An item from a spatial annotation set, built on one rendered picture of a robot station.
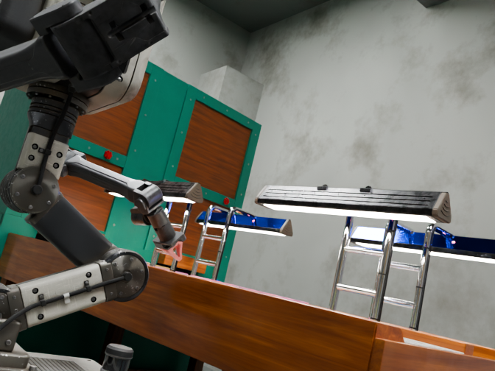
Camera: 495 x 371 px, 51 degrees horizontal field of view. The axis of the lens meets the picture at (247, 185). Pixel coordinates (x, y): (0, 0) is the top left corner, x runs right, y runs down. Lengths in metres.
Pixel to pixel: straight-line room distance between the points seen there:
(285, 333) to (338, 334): 0.13
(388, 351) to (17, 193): 0.83
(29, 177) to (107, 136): 1.47
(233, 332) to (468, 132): 2.67
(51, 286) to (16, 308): 0.08
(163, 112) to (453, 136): 1.91
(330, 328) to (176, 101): 2.06
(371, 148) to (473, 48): 0.97
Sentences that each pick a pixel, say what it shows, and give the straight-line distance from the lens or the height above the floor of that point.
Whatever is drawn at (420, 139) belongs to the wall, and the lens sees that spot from 3.81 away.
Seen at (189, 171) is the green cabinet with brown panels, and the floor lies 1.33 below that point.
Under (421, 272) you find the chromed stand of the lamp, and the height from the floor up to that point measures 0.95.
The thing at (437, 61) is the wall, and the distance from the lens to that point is 4.03.
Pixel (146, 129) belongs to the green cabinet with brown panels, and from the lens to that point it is 2.79.
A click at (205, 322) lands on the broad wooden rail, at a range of 1.30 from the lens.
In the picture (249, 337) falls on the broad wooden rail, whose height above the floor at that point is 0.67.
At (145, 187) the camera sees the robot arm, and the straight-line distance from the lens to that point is 1.70.
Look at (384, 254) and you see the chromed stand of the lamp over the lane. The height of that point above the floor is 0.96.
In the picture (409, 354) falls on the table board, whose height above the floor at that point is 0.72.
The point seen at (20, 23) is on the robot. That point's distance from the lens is 1.22.
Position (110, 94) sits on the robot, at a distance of 1.23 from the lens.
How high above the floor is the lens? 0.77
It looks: 11 degrees up
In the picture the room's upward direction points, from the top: 13 degrees clockwise
